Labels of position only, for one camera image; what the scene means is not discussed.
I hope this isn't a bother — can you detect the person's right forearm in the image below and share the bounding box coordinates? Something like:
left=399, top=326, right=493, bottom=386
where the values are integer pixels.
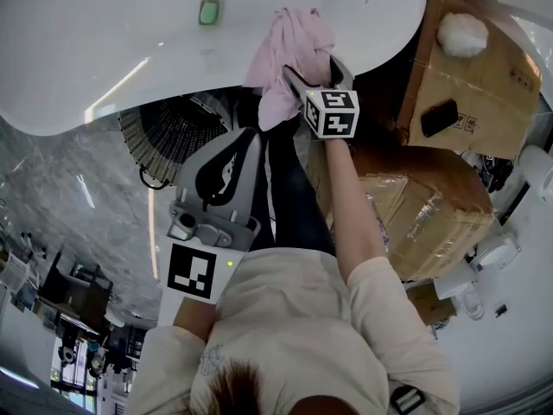
left=323, top=136, right=390, bottom=280

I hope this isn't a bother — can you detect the flat black device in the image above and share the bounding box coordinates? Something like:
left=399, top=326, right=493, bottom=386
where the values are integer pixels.
left=419, top=99, right=460, bottom=138

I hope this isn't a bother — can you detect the white bathtub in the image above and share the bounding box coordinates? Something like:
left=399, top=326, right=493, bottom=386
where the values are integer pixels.
left=0, top=0, right=429, bottom=137

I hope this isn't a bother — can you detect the green soap bar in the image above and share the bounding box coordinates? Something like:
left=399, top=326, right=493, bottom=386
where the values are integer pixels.
left=198, top=0, right=221, bottom=26

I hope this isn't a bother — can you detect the plain cardboard box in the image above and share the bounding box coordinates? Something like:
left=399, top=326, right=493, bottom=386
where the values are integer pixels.
left=395, top=0, right=543, bottom=160

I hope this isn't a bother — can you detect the grey strap buckle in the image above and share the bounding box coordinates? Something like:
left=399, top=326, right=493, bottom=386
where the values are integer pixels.
left=388, top=385, right=427, bottom=415

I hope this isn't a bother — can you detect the taped cardboard box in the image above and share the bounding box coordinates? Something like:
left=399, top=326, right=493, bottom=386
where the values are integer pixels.
left=306, top=138, right=496, bottom=283

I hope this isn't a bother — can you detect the black chair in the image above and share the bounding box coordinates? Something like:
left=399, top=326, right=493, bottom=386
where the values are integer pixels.
left=38, top=248, right=116, bottom=332

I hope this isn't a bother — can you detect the person's left forearm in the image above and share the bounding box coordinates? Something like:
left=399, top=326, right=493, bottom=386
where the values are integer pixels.
left=172, top=294, right=217, bottom=341

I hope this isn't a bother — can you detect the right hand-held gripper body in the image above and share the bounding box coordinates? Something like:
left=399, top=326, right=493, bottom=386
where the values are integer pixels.
left=301, top=86, right=362, bottom=141

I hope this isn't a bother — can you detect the white laundry basket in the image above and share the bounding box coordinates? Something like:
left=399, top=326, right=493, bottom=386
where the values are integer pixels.
left=118, top=93, right=237, bottom=189

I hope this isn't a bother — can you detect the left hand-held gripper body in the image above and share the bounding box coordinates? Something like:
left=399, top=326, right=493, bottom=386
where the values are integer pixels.
left=159, top=200, right=261, bottom=306

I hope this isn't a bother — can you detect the small cardboard box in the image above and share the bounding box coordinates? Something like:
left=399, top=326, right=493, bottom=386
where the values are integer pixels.
left=405, top=283, right=458, bottom=328

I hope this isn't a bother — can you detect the cream sweatshirt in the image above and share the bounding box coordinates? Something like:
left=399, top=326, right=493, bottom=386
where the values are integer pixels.
left=127, top=246, right=461, bottom=415

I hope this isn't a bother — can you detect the pink cloth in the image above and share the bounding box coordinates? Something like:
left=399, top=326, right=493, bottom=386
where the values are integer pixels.
left=242, top=6, right=336, bottom=132

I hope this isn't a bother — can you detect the black cable coil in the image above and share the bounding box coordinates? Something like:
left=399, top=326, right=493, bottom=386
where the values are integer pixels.
left=477, top=153, right=515, bottom=194

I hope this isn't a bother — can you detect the white fluffy ball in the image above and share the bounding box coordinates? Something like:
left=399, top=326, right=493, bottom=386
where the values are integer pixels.
left=435, top=11, right=490, bottom=59

